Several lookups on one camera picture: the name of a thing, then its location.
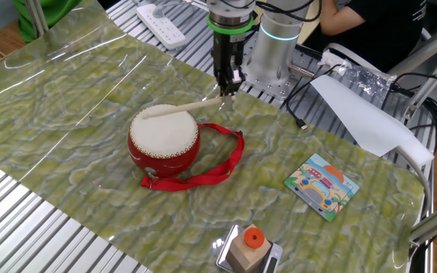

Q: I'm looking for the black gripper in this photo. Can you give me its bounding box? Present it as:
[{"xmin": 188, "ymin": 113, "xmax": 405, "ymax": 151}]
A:
[{"xmin": 212, "ymin": 33, "xmax": 245, "ymax": 96}]

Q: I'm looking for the wooden drumstick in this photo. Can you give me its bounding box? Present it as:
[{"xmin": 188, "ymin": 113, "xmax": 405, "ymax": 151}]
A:
[{"xmin": 141, "ymin": 95, "xmax": 237, "ymax": 120}]

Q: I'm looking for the bare person forearm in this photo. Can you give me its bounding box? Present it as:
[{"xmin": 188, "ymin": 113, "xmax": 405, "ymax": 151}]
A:
[{"xmin": 319, "ymin": 0, "xmax": 367, "ymax": 37}]

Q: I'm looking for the red drum white head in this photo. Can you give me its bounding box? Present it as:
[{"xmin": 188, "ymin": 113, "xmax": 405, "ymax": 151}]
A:
[{"xmin": 127, "ymin": 103, "xmax": 201, "ymax": 179}]

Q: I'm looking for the silver base connector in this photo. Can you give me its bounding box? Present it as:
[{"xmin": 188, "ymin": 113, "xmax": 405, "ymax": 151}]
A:
[{"xmin": 288, "ymin": 62, "xmax": 316, "ymax": 80}]

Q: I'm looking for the white power strip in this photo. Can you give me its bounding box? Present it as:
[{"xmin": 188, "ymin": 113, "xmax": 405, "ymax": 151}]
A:
[{"xmin": 135, "ymin": 3, "xmax": 187, "ymax": 50}]

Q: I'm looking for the grey power plug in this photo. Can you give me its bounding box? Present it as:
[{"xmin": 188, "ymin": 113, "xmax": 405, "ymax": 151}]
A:
[{"xmin": 151, "ymin": 2, "xmax": 178, "ymax": 19}]

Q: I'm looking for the crumpled clear plastic wrap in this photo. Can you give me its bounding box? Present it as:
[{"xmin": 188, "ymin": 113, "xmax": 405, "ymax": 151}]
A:
[{"xmin": 319, "ymin": 49, "xmax": 394, "ymax": 105}]

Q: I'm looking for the cartoon bus puzzle card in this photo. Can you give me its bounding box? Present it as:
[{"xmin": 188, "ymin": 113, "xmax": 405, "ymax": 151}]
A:
[{"xmin": 283, "ymin": 152, "xmax": 360, "ymax": 223}]

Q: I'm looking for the white foam sheet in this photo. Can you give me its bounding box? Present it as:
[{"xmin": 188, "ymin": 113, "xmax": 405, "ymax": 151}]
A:
[{"xmin": 309, "ymin": 74, "xmax": 435, "ymax": 168}]

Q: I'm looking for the person in black shirt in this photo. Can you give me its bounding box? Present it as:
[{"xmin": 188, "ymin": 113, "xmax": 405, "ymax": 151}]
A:
[{"xmin": 319, "ymin": 0, "xmax": 430, "ymax": 73}]

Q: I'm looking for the green marble pattern mat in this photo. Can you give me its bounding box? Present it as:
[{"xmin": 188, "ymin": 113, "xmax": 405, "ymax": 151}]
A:
[{"xmin": 0, "ymin": 0, "xmax": 426, "ymax": 273}]

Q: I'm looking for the wooden block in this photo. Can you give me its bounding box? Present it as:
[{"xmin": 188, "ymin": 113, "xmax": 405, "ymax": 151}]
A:
[{"xmin": 226, "ymin": 223, "xmax": 272, "ymax": 273}]

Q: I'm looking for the silver digital scale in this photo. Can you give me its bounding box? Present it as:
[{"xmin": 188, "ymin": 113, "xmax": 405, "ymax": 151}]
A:
[{"xmin": 215, "ymin": 224, "xmax": 284, "ymax": 273}]

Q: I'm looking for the white curved tube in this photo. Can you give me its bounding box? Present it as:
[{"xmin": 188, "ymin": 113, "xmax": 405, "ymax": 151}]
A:
[{"xmin": 392, "ymin": 145, "xmax": 432, "ymax": 221}]

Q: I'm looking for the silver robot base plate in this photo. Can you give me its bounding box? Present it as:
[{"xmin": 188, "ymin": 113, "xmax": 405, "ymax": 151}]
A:
[{"xmin": 241, "ymin": 32, "xmax": 322, "ymax": 102}]

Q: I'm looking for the black usb cable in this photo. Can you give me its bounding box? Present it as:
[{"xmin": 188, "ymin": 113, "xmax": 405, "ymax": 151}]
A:
[{"xmin": 285, "ymin": 64, "xmax": 341, "ymax": 131}]

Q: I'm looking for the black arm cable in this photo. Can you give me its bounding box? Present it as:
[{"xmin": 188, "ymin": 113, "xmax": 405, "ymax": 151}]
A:
[{"xmin": 218, "ymin": 0, "xmax": 322, "ymax": 24}]

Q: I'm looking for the red drum strap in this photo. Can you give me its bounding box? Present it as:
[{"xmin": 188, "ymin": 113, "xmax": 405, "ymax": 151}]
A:
[{"xmin": 140, "ymin": 122, "xmax": 246, "ymax": 193}]

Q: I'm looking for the orange ring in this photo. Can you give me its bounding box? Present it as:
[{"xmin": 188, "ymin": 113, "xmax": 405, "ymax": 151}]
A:
[{"xmin": 244, "ymin": 227, "xmax": 266, "ymax": 249}]

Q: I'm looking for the aluminium frame post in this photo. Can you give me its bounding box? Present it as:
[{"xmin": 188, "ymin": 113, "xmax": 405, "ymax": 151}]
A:
[{"xmin": 24, "ymin": 0, "xmax": 49, "ymax": 38}]

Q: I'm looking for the black cable bundle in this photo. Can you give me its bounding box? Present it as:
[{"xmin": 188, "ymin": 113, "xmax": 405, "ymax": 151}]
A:
[{"xmin": 388, "ymin": 71, "xmax": 437, "ymax": 152}]

